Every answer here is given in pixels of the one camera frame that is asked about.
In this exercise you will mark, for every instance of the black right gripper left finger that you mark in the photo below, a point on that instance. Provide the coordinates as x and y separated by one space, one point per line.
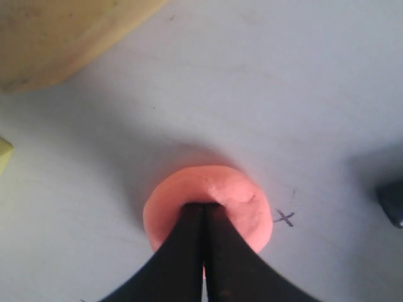
175 271

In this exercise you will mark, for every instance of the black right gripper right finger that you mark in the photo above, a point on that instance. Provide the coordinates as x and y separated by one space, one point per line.
234 272

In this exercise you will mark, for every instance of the orange pink toy piece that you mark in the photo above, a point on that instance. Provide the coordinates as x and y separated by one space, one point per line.
244 202

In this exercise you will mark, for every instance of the black marker pen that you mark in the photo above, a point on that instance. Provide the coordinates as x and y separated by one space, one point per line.
390 199

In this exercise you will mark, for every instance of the yellow foam cube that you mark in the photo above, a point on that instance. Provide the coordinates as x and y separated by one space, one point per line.
6 151

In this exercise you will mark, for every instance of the wooden block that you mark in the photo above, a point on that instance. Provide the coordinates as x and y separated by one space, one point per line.
45 42

